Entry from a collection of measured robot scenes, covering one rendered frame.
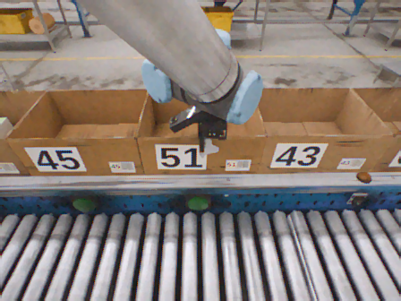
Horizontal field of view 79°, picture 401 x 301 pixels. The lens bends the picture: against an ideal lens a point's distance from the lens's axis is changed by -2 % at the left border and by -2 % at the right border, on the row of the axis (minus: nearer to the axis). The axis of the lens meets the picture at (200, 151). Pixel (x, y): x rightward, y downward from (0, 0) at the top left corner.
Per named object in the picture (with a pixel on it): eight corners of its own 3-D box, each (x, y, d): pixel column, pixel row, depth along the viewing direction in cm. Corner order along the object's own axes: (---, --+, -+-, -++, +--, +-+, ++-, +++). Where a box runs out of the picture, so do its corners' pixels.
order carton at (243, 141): (144, 176, 84) (134, 138, 72) (154, 124, 105) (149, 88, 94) (259, 174, 85) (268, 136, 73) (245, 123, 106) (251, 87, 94)
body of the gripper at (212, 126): (226, 142, 70) (229, 107, 61) (195, 142, 70) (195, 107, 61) (223, 125, 75) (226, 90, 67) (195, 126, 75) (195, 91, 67)
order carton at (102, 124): (30, 176, 84) (3, 139, 72) (63, 124, 105) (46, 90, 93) (144, 176, 84) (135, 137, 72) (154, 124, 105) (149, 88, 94)
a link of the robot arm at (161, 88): (172, 68, 40) (219, 47, 47) (130, 54, 46) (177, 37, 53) (178, 116, 46) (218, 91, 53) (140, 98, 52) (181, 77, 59)
